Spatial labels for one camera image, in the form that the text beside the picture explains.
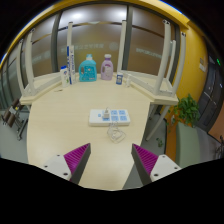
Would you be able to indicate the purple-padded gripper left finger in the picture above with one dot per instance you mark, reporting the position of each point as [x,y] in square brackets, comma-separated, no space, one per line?
[71,165]

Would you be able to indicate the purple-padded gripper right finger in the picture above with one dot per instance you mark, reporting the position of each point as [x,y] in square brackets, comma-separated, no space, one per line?
[151,167]

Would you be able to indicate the white charger plug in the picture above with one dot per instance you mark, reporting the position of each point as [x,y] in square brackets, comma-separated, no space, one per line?
[106,113]

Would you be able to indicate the green grey sofa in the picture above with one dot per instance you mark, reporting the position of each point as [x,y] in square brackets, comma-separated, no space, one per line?
[193,146]

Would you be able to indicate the white power strip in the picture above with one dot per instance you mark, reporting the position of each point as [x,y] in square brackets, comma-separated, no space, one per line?
[118,116]

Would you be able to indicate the green potted plant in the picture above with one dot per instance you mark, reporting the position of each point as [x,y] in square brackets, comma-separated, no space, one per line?
[185,111]

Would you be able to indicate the brown chairs left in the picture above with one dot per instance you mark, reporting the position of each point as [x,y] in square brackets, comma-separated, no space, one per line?
[12,117]

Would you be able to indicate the right upturned white table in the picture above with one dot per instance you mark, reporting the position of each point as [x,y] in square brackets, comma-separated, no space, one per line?
[156,84]

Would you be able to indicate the upturned white table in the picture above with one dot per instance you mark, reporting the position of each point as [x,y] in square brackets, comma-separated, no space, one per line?
[156,84]
[36,85]

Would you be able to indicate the left upturned white table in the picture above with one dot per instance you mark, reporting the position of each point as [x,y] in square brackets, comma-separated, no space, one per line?
[36,85]

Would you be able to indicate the small clear bottle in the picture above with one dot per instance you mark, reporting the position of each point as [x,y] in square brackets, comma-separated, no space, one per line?
[128,80]

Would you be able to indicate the dark door right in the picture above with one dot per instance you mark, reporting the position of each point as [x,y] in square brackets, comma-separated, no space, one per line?
[211,97]

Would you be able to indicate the white bottle left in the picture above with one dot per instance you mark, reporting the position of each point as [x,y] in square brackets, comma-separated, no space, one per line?
[64,76]

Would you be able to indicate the blue detergent bottle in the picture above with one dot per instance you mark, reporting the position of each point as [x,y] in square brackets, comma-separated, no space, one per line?
[87,70]

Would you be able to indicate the purple detergent bottle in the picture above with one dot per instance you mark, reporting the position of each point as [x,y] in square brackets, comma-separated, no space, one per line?
[107,68]

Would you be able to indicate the tall white blue box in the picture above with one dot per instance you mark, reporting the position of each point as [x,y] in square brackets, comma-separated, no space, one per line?
[70,55]

